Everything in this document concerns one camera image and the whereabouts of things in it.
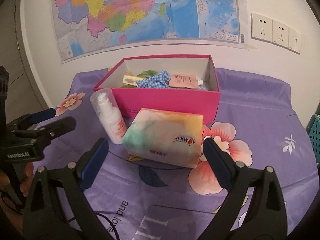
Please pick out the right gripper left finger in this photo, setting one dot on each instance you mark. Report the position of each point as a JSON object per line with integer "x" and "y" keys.
{"x": 44, "y": 217}

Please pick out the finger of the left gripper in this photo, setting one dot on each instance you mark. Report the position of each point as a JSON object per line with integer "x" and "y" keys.
{"x": 41, "y": 116}

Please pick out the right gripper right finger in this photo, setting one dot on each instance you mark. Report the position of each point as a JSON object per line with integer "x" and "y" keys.
{"x": 266, "y": 215}

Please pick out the colourful tissue pack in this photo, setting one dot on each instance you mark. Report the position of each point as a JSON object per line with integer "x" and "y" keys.
{"x": 167, "y": 137}

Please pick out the pink spout pouch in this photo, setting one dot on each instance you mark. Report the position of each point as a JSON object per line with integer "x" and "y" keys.
{"x": 185, "y": 81}

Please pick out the left hand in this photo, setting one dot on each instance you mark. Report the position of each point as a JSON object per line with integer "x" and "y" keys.
{"x": 25, "y": 179}

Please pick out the grey door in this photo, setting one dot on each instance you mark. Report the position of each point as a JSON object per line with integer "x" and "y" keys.
{"x": 24, "y": 96}

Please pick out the clear capped white bottle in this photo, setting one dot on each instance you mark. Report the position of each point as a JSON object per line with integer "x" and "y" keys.
{"x": 109, "y": 114}

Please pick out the purple floral bed sheet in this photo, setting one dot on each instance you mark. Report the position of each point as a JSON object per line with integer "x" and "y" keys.
{"x": 142, "y": 199}

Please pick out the cream tube in box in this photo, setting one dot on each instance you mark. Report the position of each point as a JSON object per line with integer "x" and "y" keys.
{"x": 131, "y": 80}

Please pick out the blue plastic basket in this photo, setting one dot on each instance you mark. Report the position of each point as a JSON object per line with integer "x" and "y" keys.
{"x": 313, "y": 133}

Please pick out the blue gingham cloth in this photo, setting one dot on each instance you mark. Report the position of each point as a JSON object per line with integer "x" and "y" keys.
{"x": 153, "y": 79}

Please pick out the pink cardboard box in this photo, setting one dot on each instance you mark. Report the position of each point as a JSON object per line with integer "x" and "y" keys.
{"x": 130, "y": 100}

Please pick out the colourful wall map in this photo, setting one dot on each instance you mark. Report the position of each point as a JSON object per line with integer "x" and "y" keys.
{"x": 86, "y": 27}

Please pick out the white wall switch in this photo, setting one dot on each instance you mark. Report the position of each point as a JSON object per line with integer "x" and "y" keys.
{"x": 295, "y": 40}

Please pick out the white wall socket panel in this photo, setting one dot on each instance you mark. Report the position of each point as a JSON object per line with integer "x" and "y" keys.
{"x": 261, "y": 27}

